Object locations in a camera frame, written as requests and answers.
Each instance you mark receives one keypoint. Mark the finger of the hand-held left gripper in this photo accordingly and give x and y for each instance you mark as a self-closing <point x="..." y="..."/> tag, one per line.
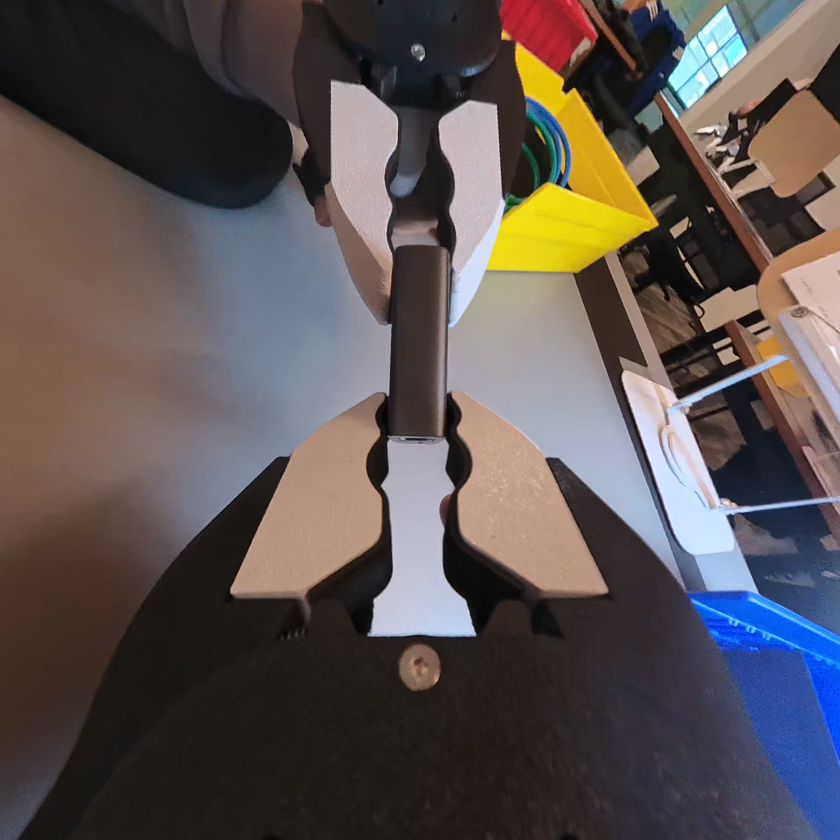
<point x="358" y="197"/>
<point x="476" y="197"/>

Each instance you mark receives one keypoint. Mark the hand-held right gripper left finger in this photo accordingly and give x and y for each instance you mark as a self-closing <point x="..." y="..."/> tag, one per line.
<point x="315" y="518"/>

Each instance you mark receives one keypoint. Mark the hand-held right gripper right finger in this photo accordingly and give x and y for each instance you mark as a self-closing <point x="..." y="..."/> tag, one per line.
<point x="518" y="518"/>

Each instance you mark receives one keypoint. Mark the dark metal plate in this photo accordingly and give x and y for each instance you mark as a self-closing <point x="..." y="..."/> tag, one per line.
<point x="420" y="341"/>

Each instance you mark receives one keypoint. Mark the person's left forearm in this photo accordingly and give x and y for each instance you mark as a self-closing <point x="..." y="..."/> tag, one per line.
<point x="262" y="52"/>

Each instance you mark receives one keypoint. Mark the person's left hand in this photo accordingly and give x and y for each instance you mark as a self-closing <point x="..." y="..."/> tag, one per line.
<point x="322" y="213"/>

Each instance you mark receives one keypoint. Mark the yellow plastic bin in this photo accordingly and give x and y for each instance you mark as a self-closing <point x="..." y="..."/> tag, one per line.
<point x="577" y="216"/>

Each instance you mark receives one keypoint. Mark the red plastic bin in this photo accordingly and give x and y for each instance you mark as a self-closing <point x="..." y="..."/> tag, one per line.
<point x="544" y="26"/>

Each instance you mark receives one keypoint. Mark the white stand base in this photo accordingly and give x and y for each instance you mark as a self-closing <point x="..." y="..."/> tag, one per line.
<point x="676" y="472"/>

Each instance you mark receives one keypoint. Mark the dark cloth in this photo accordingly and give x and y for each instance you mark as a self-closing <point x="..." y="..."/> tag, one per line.
<point x="131" y="98"/>

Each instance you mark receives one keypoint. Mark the wooden table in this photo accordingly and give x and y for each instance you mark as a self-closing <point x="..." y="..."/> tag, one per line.
<point x="741" y="236"/>

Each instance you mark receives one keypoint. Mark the window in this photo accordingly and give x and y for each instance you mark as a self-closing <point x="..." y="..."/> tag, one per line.
<point x="709" y="52"/>

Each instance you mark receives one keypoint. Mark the blue plastic bin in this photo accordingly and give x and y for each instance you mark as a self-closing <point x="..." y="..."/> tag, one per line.
<point x="781" y="709"/>

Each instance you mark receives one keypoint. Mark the wooden chair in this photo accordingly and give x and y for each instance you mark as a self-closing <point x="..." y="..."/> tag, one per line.
<point x="797" y="141"/>

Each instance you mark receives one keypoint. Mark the clear acrylic sign holder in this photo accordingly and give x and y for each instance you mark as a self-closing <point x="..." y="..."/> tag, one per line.
<point x="814" y="367"/>

